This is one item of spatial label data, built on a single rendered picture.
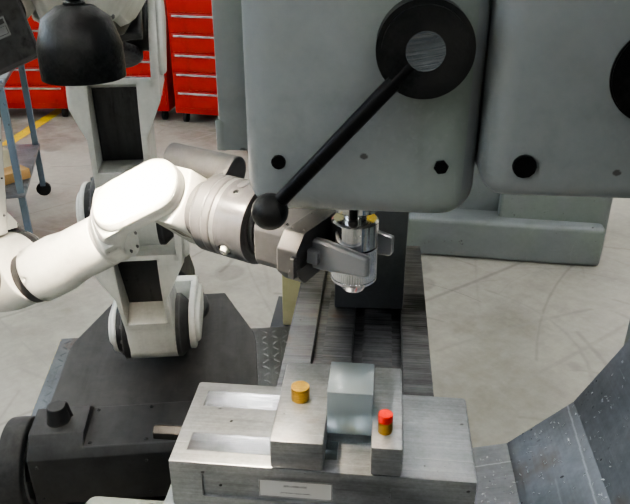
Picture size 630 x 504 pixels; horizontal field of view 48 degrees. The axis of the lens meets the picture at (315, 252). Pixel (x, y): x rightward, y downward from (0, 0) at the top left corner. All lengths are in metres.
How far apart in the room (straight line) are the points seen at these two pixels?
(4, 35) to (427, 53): 0.55
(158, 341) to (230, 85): 1.01
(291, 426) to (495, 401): 1.79
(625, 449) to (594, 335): 2.12
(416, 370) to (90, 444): 0.70
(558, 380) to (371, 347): 1.64
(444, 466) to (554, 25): 0.51
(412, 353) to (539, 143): 0.64
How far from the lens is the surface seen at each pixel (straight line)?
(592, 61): 0.55
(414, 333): 1.19
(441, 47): 0.51
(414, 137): 0.56
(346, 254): 0.68
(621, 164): 0.58
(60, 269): 0.87
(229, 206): 0.74
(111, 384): 1.68
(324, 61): 0.55
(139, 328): 1.56
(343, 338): 1.16
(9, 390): 2.75
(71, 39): 0.63
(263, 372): 1.95
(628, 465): 0.91
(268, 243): 0.71
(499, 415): 2.50
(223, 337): 1.79
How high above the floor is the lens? 1.55
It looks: 27 degrees down
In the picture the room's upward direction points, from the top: straight up
